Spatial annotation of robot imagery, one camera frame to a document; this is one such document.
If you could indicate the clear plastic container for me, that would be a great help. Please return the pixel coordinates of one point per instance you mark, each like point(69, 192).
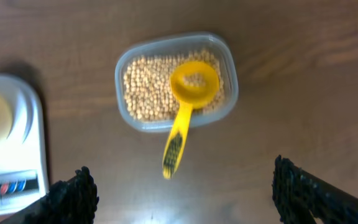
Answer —
point(173, 45)

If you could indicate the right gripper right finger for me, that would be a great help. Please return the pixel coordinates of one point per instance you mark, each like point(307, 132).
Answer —
point(300, 197)

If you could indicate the yellow measuring scoop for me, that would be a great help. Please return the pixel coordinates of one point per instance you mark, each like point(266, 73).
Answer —
point(189, 98)

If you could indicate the soybeans in yellow scoop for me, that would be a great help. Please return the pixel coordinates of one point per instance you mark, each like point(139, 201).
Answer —
point(194, 80)

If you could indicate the pile of soybeans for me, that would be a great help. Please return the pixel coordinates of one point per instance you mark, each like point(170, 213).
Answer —
point(147, 92)

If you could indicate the white digital kitchen scale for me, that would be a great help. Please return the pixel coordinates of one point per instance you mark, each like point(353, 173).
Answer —
point(23, 164)

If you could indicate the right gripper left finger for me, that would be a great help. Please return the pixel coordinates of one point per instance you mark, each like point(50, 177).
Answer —
point(67, 202)

